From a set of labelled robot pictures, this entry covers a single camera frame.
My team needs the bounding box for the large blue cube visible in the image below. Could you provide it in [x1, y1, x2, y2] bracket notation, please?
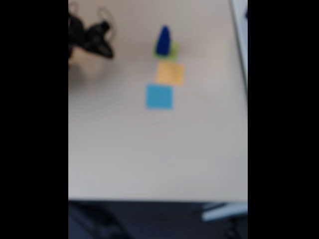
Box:
[155, 42, 172, 57]

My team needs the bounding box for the medium blue cube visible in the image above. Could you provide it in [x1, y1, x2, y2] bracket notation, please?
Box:
[157, 34, 171, 48]

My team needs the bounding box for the green paper square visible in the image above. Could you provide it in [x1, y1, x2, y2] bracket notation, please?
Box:
[152, 41, 179, 62]

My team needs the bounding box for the orange paper square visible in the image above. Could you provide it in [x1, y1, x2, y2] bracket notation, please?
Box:
[156, 61, 185, 87]

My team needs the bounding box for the light blue paper square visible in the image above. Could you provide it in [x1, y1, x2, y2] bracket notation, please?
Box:
[145, 83, 174, 111]

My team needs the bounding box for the white neighbouring table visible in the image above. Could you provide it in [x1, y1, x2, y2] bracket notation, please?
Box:
[228, 0, 248, 100]

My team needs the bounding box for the white table foot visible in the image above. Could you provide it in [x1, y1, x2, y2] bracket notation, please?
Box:
[201, 202, 248, 222]

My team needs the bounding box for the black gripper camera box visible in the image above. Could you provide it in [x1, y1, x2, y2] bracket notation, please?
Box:
[96, 16, 112, 30]

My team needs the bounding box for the black floor cable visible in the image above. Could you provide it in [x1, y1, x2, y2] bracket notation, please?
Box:
[68, 201, 130, 239]

